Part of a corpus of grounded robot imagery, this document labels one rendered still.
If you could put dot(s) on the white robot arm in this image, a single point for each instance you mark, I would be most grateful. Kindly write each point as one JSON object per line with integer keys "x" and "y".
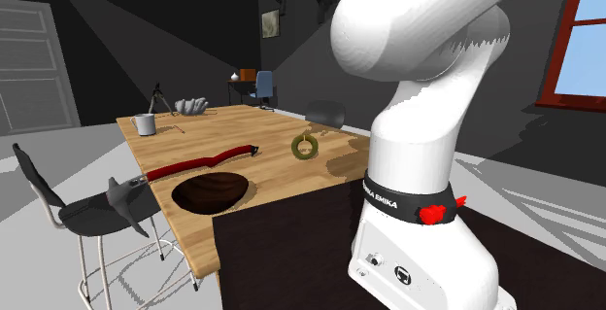
{"x": 416, "y": 124}

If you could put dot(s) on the blue office chair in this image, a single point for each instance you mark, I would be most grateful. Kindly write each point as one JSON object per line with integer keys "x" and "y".
{"x": 265, "y": 84}

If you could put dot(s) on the dark desk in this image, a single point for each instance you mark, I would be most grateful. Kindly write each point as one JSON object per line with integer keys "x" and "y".
{"x": 239, "y": 84}

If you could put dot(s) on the grey chair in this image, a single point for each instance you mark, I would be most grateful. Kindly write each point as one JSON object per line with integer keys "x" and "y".
{"x": 326, "y": 112}

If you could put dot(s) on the wooden table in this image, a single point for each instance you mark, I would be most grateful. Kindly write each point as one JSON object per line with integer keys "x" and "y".
{"x": 246, "y": 131}

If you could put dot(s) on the grey shell-shaped object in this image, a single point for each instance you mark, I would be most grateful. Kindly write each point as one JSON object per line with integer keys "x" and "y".
{"x": 191, "y": 106}

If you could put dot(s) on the black tripod-shaped object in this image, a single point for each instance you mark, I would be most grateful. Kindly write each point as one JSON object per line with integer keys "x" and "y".
{"x": 157, "y": 95}

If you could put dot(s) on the small red stick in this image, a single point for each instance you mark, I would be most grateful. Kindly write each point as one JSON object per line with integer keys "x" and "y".
{"x": 179, "y": 129}

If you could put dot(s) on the white mug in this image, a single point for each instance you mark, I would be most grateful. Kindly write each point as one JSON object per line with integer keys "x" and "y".
{"x": 146, "y": 124}

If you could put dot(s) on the dark brown bowl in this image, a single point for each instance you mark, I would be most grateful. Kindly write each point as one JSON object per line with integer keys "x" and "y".
{"x": 210, "y": 193}

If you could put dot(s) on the dark robot stand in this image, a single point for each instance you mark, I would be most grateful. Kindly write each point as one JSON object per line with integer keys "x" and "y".
{"x": 284, "y": 257}

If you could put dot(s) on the red-framed window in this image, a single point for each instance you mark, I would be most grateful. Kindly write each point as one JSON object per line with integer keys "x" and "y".
{"x": 563, "y": 43}

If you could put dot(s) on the grey panelled door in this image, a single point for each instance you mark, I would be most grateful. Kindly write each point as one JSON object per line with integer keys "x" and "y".
{"x": 33, "y": 67}

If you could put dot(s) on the black chair with metal legs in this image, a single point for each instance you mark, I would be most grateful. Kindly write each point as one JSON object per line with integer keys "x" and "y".
{"x": 90, "y": 214}

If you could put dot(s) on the framed wall picture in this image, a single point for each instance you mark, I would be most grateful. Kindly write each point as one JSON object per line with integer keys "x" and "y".
{"x": 270, "y": 23}

